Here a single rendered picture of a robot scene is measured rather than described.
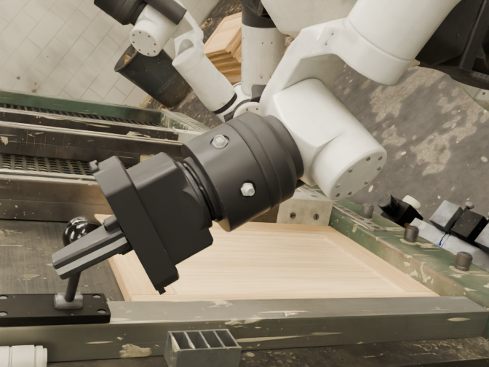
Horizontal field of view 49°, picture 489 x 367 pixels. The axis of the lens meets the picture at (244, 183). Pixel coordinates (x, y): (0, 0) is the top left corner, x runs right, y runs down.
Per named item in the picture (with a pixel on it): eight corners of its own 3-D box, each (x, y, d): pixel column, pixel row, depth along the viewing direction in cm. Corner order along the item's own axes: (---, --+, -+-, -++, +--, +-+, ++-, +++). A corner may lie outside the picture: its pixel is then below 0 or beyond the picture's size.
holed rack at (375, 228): (386, 232, 104) (386, 229, 104) (373, 231, 103) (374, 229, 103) (167, 111, 250) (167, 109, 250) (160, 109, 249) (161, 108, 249)
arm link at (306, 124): (281, 194, 42) (397, 129, 44) (214, 104, 47) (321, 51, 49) (279, 253, 51) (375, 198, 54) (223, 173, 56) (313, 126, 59)
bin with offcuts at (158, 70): (204, 73, 539) (155, 26, 509) (175, 113, 528) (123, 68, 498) (183, 76, 583) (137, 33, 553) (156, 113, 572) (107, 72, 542)
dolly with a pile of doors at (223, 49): (291, 41, 428) (257, 4, 409) (255, 93, 416) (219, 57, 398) (252, 49, 480) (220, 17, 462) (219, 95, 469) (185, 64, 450)
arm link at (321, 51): (296, 180, 48) (384, 58, 41) (244, 115, 53) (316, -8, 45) (340, 175, 53) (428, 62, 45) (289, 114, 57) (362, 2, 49)
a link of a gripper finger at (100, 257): (57, 276, 43) (128, 238, 44) (54, 260, 46) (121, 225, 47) (67, 291, 43) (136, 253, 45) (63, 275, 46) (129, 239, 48)
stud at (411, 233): (418, 244, 100) (422, 229, 99) (408, 243, 99) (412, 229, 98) (410, 239, 102) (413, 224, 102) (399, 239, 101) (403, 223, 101)
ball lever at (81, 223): (86, 325, 54) (111, 240, 46) (46, 327, 53) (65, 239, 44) (84, 293, 57) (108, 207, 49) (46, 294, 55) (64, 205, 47)
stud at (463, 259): (471, 272, 89) (476, 255, 88) (460, 272, 88) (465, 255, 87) (460, 266, 91) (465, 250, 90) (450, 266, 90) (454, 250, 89)
